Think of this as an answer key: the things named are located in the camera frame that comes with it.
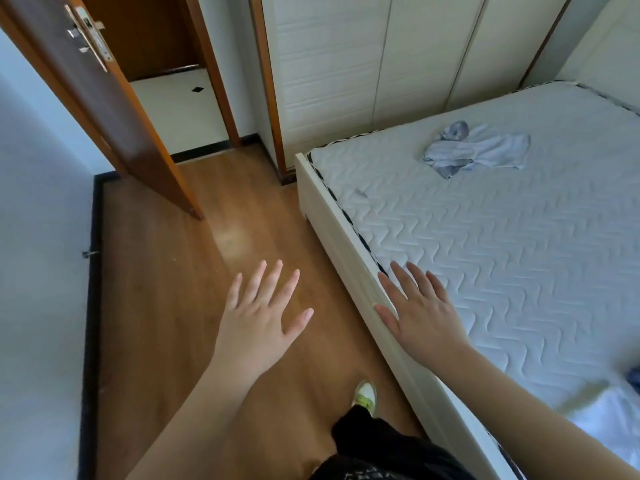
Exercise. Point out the person's right hand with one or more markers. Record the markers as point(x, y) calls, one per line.
point(430, 324)

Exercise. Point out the person's left hand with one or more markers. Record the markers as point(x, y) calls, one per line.
point(255, 329)

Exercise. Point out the person's left little finger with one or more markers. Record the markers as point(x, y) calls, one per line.
point(235, 290)

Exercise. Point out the person's right thumb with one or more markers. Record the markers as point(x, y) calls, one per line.
point(387, 318)

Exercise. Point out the person's left middle finger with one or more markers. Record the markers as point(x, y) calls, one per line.
point(272, 282)

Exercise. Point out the person's right little finger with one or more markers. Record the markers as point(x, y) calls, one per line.
point(439, 289)

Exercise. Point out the person's right middle finger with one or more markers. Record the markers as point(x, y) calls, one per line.
point(404, 282)

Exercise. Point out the person's left thumb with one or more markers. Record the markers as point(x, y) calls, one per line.
point(299, 322)

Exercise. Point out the person's right forearm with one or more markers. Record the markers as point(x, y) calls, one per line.
point(525, 419)

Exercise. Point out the person's left forearm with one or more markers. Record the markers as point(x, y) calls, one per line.
point(200, 424)

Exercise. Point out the white and green shoe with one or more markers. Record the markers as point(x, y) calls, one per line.
point(365, 394)

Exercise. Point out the white quilted mattress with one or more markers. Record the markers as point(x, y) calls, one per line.
point(500, 234)

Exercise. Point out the black trousers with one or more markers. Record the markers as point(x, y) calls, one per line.
point(380, 449)

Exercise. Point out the crumpled light blue garment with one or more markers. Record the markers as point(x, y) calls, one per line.
point(480, 149)

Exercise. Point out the blue fabric item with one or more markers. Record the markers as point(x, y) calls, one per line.
point(634, 379)

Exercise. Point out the white sliding-door wardrobe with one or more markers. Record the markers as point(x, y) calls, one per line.
point(350, 69)

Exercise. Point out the white crumpled cloth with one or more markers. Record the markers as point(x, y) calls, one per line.
point(610, 429)

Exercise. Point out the brown wooden door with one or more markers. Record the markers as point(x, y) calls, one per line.
point(110, 94)

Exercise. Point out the white bed headboard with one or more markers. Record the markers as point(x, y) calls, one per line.
point(605, 49)

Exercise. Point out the white wooden bed frame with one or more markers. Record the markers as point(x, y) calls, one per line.
point(340, 244)

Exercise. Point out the metal wall doorstop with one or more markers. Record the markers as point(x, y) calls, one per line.
point(91, 254)

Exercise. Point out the brown wooden door frame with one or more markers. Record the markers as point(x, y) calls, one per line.
point(210, 59)

